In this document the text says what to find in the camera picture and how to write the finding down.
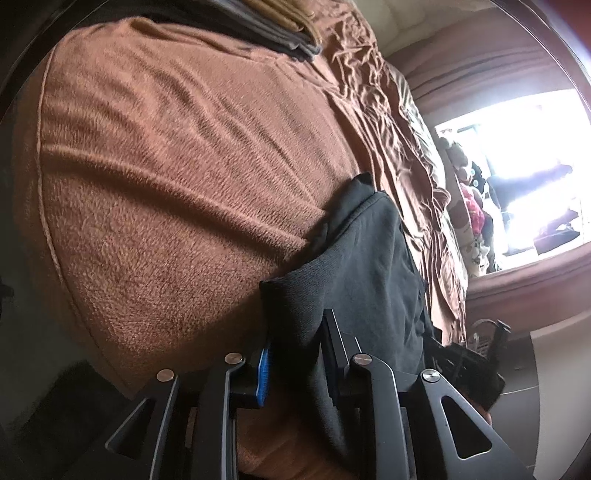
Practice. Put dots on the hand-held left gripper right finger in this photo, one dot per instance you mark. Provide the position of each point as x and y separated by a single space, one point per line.
339 350

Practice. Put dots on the pile of plush toys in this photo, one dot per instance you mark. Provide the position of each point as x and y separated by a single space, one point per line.
478 249

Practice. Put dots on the dark grey rug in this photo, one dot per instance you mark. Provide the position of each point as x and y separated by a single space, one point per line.
69 406

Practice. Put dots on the cream bed sheet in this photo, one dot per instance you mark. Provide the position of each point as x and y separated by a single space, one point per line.
422 134

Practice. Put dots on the black long-sleeve shirt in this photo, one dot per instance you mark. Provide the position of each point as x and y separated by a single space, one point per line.
364 258

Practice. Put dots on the stack of folded clothes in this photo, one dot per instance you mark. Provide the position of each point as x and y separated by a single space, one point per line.
286 37

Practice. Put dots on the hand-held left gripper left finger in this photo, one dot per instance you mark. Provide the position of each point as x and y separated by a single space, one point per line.
264 376

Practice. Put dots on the brown blanket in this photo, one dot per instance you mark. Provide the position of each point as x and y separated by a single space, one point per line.
161 184

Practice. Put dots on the pink plush toy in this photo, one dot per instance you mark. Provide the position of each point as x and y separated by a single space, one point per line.
473 210

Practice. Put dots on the pink curtain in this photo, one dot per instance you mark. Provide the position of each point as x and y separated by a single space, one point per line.
485 64
521 290

